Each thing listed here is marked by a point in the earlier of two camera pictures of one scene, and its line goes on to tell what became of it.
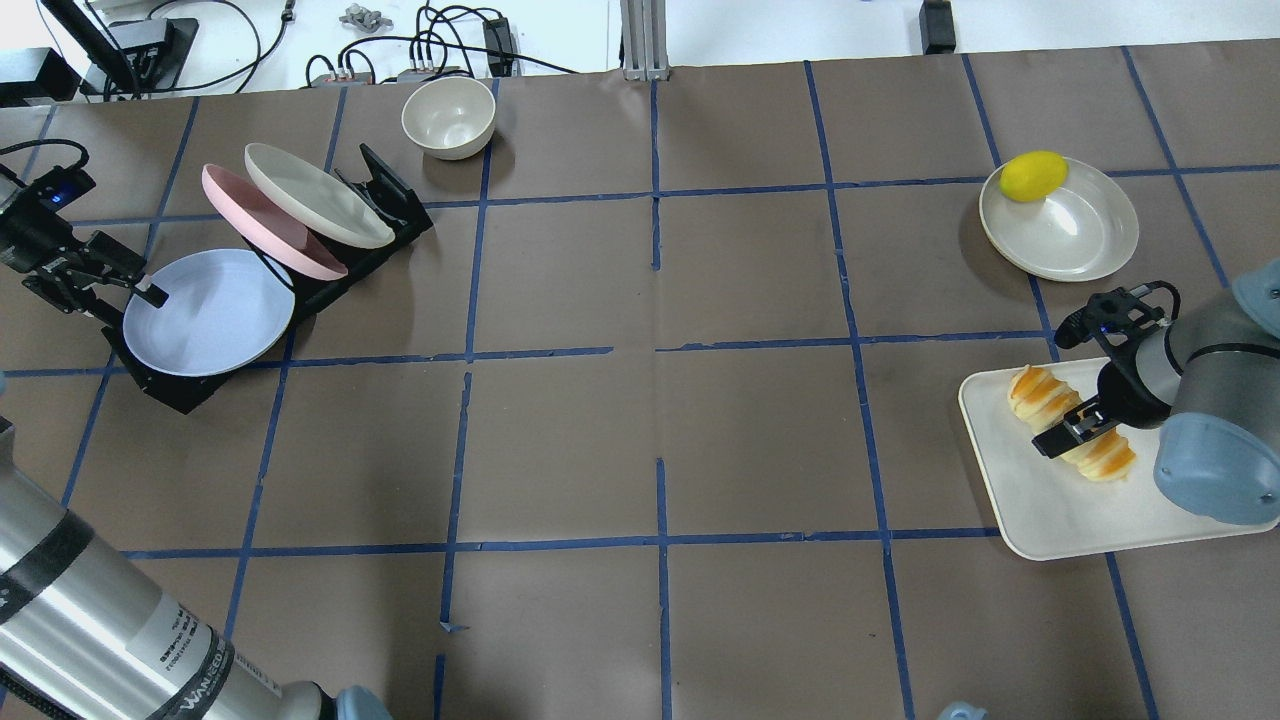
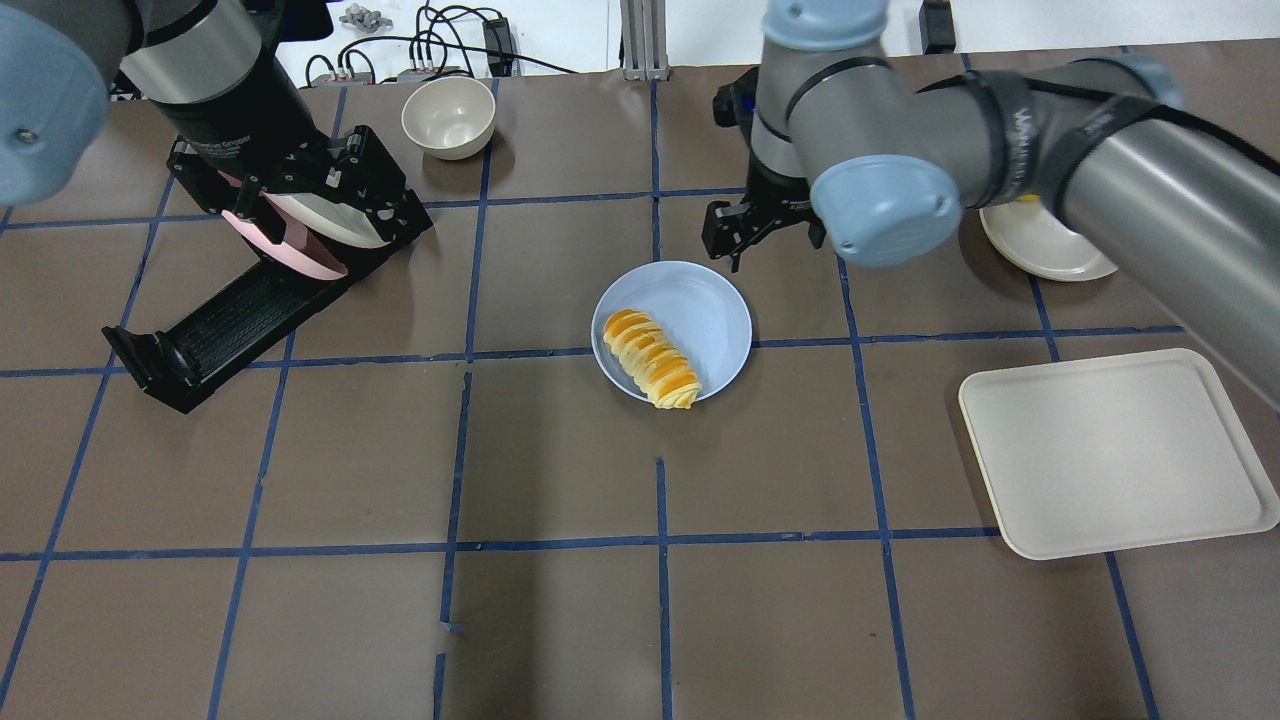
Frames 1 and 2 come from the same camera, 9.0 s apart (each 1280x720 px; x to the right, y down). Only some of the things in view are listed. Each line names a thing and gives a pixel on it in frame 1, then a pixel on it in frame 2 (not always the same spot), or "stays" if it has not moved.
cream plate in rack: x=314 y=202 stays
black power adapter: x=499 y=47 stays
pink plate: x=292 y=243 stays
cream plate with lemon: x=1082 y=232 stays
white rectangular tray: x=1048 y=508 stays
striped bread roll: x=1045 y=401 to x=658 y=368
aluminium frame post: x=644 y=40 stays
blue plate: x=225 y=308 to x=701 y=311
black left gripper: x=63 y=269 to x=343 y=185
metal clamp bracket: x=356 y=14 stays
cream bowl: x=450 y=117 stays
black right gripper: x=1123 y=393 to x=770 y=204
